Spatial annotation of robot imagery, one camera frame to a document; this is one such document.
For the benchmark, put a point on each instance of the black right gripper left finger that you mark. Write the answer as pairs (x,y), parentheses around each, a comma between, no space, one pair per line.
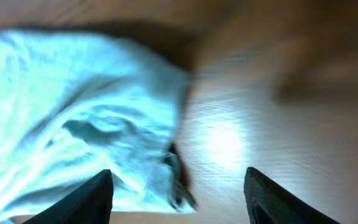
(91,203)

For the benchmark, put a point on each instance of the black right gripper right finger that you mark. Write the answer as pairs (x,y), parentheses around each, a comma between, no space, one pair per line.
(269,203)

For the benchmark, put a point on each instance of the light blue t-shirt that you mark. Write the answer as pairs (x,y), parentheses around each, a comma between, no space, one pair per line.
(75,103)

